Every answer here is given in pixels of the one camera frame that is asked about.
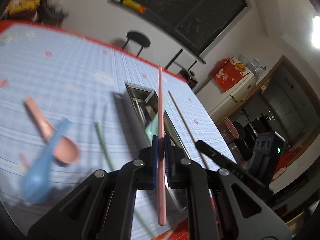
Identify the green chopstick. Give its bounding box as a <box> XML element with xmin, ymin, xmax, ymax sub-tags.
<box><xmin>94</xmin><ymin>121</ymin><xmax>155</xmax><ymax>238</ymax></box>

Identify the pink chopstick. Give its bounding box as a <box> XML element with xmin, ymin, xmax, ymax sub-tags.
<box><xmin>19</xmin><ymin>153</ymin><xmax>30</xmax><ymax>170</ymax></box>
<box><xmin>157</xmin><ymin>66</ymin><xmax>167</xmax><ymax>226</ymax></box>

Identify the pink spoon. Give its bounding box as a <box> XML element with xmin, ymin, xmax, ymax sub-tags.
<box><xmin>23</xmin><ymin>96</ymin><xmax>81</xmax><ymax>167</ymax></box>

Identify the yellow snack bag on sill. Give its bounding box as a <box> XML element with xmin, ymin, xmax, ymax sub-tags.
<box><xmin>123</xmin><ymin>0</ymin><xmax>146</xmax><ymax>14</ymax></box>

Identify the red gift box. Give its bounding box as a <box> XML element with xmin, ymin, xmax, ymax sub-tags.
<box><xmin>209</xmin><ymin>57</ymin><xmax>251</xmax><ymax>93</ymax></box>

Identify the beige chopstick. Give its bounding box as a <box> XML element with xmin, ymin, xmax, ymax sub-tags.
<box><xmin>168</xmin><ymin>91</ymin><xmax>210</xmax><ymax>170</ymax></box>

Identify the stainless steel utensil tray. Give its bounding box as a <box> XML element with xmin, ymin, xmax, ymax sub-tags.
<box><xmin>113</xmin><ymin>82</ymin><xmax>190</xmax><ymax>181</ymax></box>

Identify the blue plaid tablecloth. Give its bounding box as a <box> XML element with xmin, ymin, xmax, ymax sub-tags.
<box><xmin>1</xmin><ymin>21</ymin><xmax>232</xmax><ymax>239</ymax></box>

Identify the black round chair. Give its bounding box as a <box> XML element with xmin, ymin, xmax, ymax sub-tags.
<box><xmin>122</xmin><ymin>30</ymin><xmax>151</xmax><ymax>57</ymax></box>

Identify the dark window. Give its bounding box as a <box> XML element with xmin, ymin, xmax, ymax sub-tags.
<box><xmin>108</xmin><ymin>0</ymin><xmax>250</xmax><ymax>63</ymax></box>

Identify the blue spoon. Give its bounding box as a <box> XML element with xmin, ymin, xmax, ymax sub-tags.
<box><xmin>21</xmin><ymin>119</ymin><xmax>72</xmax><ymax>204</ymax></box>

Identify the yellow snack packages pile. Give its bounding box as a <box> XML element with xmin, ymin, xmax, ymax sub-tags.
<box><xmin>7</xmin><ymin>0</ymin><xmax>40</xmax><ymax>15</ymax></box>

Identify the white refrigerator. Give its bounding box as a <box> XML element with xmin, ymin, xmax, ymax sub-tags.
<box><xmin>209</xmin><ymin>73</ymin><xmax>256</xmax><ymax>123</ymax></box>

